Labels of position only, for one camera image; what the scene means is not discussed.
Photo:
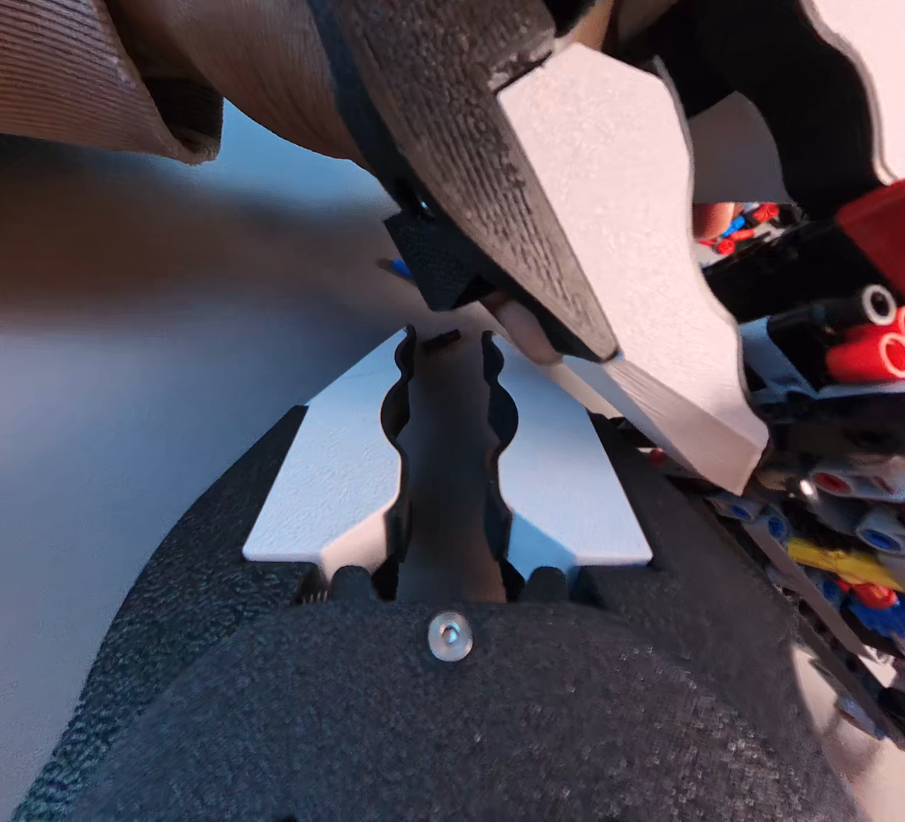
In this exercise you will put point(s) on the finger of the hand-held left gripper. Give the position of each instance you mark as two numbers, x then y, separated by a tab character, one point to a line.
636	270
848	23

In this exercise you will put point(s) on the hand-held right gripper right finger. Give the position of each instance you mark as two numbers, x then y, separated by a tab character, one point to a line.
565	482

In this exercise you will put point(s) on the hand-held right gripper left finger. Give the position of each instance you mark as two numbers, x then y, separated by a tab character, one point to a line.
332	482

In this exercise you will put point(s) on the person's left forearm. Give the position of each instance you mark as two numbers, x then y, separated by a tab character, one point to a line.
63	37

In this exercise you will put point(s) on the black lego pin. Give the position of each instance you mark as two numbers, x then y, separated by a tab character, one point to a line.
441	340

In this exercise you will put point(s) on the lego car model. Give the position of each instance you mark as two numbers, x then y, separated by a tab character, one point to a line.
834	412

